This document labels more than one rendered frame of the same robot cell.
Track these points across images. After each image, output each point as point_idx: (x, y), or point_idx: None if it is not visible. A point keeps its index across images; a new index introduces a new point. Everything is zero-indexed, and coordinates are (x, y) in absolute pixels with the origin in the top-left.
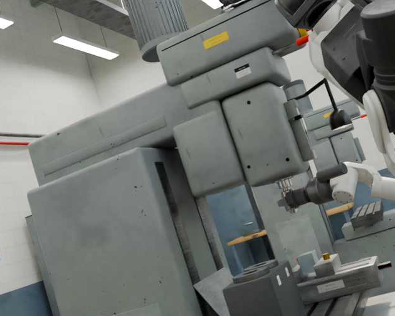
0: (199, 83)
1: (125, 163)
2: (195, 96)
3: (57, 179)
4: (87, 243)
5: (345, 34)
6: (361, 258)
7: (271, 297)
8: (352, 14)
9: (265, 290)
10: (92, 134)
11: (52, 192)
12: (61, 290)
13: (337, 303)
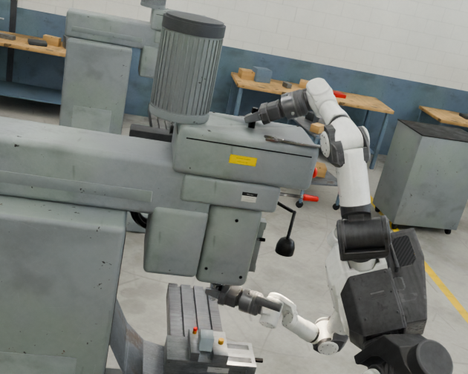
0: (204, 185)
1: (103, 238)
2: (194, 194)
3: (11, 215)
4: (21, 287)
5: (372, 292)
6: (208, 287)
7: None
8: (383, 277)
9: None
10: (61, 168)
11: (0, 225)
12: None
13: None
